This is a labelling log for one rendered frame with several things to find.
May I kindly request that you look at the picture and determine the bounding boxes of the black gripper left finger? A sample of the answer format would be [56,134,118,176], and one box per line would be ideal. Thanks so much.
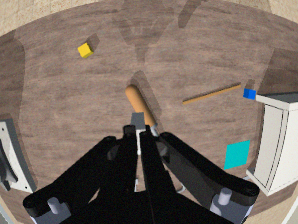
[23,112,139,224]

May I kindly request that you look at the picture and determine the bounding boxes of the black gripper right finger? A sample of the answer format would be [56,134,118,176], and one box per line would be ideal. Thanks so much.
[138,112,260,224]

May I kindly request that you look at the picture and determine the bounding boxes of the teal square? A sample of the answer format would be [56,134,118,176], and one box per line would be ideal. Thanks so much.
[224,140,250,170]

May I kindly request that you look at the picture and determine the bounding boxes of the blue cube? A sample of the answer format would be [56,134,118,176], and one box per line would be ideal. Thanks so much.
[243,88,256,100]

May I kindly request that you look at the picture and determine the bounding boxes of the grey metal hook with wooden handle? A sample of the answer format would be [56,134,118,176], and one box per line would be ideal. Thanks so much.
[125,84,186,193]

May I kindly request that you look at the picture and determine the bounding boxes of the small yellow cube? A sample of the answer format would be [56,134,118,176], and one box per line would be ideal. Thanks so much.
[78,43,94,58]

